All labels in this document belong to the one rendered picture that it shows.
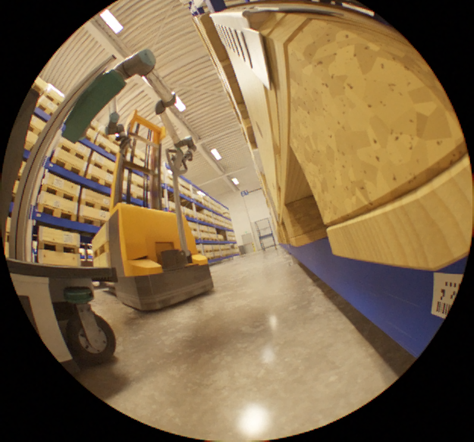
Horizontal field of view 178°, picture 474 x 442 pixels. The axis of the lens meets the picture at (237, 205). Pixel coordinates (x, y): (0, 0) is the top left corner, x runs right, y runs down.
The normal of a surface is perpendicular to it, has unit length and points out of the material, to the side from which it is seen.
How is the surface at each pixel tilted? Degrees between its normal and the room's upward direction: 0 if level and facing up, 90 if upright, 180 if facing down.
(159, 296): 90
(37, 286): 90
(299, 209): 90
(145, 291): 90
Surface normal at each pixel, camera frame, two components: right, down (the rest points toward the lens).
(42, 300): 0.94, -0.30
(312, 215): -0.26, -0.24
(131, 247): 0.85, -0.35
